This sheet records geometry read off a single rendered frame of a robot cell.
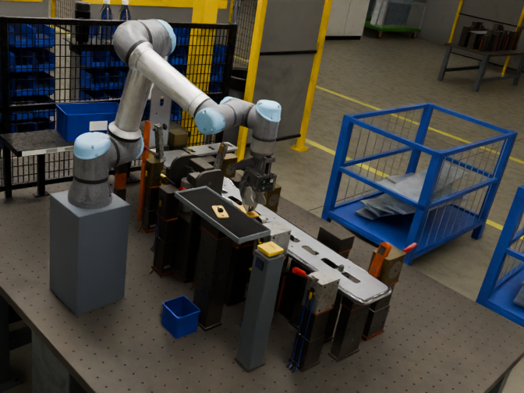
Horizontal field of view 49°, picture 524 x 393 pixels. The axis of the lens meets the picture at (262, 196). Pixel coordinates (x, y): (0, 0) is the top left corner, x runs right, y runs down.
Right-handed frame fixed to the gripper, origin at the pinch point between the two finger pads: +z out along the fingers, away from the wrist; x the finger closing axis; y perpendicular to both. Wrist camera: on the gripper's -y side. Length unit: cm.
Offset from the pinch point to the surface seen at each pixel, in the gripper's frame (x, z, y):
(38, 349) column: -54, 79, -48
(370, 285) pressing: 39, 23, 25
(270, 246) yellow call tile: 0.9, 7.3, 13.6
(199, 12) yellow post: 55, -36, -151
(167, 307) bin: -18.7, 44.3, -13.4
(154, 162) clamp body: 3, 18, -80
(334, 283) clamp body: 20.9, 18.7, 24.9
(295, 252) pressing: 25.4, 23.3, -2.3
